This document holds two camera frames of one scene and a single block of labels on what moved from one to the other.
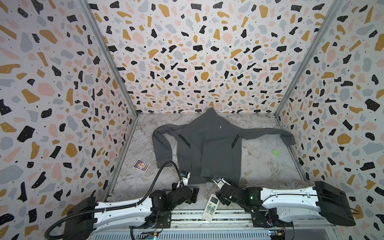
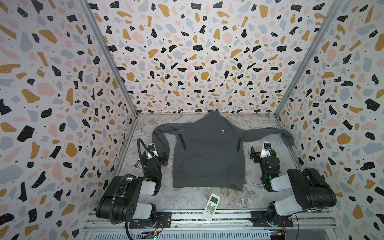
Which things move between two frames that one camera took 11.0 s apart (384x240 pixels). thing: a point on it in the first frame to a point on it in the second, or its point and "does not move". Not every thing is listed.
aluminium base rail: x=243 y=219 does not move
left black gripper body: x=192 y=199 to x=157 y=179
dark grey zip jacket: x=209 y=148 does not move
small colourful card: x=141 y=165 does not move
